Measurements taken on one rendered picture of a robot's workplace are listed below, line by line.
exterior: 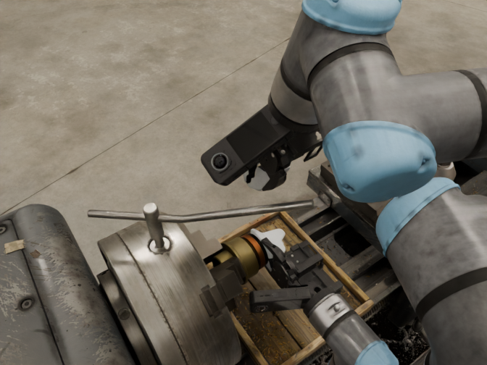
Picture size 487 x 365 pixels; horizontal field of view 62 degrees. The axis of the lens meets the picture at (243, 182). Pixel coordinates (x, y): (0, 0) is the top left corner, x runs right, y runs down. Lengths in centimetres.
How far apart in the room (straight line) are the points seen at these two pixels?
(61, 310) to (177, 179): 193
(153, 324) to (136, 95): 274
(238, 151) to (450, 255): 25
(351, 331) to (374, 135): 48
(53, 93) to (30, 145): 62
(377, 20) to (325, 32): 4
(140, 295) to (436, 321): 39
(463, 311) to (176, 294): 38
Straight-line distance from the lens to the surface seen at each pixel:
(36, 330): 63
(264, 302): 76
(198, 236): 82
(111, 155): 276
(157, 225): 62
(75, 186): 263
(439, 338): 47
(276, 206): 56
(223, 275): 68
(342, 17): 34
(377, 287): 110
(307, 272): 80
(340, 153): 31
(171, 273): 64
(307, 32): 37
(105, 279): 73
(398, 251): 50
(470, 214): 51
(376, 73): 33
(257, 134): 48
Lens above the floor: 177
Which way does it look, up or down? 46 degrees down
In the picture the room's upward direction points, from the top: straight up
